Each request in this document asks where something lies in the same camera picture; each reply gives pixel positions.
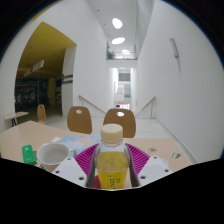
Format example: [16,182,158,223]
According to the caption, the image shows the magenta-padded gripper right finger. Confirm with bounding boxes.
[124,142,174,188]

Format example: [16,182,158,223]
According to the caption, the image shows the wooden stair handrail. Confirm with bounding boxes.
[135,96,157,120]
[78,94,108,115]

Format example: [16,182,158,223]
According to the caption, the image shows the white hanging sign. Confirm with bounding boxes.
[23,59,45,78]

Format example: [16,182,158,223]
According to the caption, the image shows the small colourful sticker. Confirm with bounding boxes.
[170,151,183,160]

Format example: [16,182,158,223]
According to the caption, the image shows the wooden chair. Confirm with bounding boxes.
[66,105,93,135]
[102,108,137,139]
[36,103,47,125]

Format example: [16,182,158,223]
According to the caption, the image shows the green box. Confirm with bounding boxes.
[21,144,38,166]

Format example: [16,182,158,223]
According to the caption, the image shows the green potted plant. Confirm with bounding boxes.
[105,49,117,60]

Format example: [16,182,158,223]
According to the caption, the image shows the small wooden table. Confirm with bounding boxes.
[3,111,30,128]

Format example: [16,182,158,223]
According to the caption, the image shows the dark wall sign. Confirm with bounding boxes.
[61,73,74,84]

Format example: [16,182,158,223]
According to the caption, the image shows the light blue printed sheet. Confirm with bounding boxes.
[61,134,101,151]

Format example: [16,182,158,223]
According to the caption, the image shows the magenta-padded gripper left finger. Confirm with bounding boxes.
[51,143,101,188]

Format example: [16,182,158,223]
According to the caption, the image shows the yellow drink bottle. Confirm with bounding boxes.
[93,123,130,190]

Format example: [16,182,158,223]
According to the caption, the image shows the round ceiling lights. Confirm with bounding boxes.
[110,17,132,56]

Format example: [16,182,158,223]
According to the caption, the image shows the beige cup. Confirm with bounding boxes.
[36,142,70,167]

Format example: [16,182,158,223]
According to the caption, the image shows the dark display shelf unit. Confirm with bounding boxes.
[14,78,51,113]

